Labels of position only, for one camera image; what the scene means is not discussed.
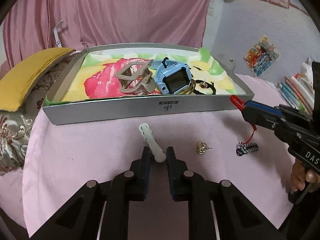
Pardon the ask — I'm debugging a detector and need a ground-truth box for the black hair tie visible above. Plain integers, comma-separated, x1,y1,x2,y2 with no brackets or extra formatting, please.
194,80,217,95

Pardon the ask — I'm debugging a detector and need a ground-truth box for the brown beaded hair tie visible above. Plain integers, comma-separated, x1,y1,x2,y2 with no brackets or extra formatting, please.
186,80,198,95

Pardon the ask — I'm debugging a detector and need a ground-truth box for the pink table cloth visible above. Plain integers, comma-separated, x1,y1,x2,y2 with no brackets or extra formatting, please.
21,72,300,233

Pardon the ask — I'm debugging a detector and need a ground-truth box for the floral satin pillow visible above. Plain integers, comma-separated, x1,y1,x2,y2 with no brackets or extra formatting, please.
0,52,83,175

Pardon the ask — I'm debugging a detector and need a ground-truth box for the pink bed sheet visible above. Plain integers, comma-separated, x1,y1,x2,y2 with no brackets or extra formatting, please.
0,170,28,230

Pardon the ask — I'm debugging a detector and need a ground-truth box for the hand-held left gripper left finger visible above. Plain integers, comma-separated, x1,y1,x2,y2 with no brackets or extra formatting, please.
25,146,152,240

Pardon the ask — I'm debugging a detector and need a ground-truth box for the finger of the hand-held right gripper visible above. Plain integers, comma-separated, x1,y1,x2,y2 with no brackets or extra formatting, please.
245,101,313,121
241,104,288,133

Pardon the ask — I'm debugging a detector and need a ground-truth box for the person's right hand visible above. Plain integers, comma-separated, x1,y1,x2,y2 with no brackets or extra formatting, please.
290,160,320,193

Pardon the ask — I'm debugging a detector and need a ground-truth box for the colourful figure wall sticker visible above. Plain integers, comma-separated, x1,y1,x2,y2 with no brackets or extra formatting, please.
244,36,279,77

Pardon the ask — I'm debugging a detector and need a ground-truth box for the pink curtain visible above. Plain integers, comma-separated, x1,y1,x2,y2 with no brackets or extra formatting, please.
0,0,212,67

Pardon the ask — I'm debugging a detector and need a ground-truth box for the stack of books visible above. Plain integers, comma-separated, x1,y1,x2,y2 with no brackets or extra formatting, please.
276,72,315,110

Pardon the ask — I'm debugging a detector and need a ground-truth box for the beige hair claw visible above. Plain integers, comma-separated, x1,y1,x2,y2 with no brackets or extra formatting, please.
115,59,157,97

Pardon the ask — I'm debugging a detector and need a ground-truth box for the small red claw clip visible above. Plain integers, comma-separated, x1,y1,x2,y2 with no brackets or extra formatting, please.
229,95,244,110

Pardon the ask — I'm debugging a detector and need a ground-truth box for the watercolour paper box liner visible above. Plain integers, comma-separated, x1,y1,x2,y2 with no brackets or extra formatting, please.
47,48,237,105

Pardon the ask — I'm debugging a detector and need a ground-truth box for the white folding lamp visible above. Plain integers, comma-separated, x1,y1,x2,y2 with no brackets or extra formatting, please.
53,20,64,47

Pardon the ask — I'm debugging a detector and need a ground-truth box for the grey shallow box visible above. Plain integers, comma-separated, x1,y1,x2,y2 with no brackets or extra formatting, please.
42,44,255,125

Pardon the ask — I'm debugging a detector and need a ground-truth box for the blue digital watch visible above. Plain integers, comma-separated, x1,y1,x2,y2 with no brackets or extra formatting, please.
147,57,193,95

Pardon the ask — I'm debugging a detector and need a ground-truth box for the small black clip red string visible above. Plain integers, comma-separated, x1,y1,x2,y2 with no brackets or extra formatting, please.
236,124,258,157

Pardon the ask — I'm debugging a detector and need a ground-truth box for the white hair clip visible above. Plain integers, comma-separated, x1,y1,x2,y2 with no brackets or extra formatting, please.
138,123,167,162

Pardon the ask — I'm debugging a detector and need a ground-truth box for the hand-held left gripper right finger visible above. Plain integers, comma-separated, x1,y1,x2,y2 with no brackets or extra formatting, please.
166,147,287,240

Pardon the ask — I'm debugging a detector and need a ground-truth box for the white plastic bag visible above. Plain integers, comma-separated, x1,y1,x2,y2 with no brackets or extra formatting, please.
301,57,314,80

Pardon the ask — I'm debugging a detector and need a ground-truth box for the yellow pillow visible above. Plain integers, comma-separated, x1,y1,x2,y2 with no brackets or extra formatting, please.
0,47,75,112

